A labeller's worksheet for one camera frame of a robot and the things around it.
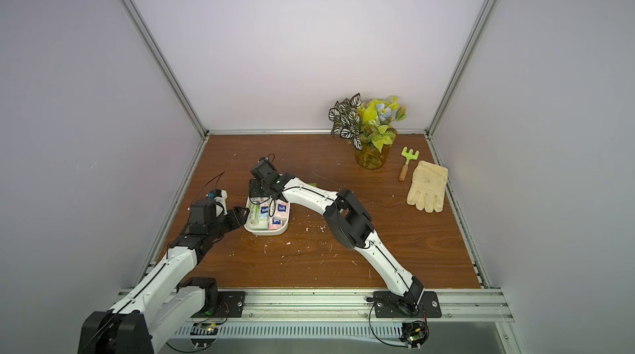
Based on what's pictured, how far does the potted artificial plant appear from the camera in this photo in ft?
2.98

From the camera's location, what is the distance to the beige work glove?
0.96m

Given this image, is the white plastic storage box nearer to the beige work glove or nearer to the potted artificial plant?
the potted artificial plant
